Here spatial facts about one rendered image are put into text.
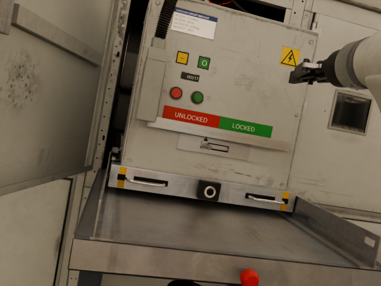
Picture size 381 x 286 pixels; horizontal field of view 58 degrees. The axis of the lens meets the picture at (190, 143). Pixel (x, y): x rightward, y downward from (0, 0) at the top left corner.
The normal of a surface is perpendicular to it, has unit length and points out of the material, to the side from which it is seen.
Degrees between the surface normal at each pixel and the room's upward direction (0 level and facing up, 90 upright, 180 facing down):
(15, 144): 90
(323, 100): 90
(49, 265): 90
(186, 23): 90
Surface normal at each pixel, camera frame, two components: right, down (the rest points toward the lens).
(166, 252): 0.20, 0.09
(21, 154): 0.98, 0.19
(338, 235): -0.96, -0.17
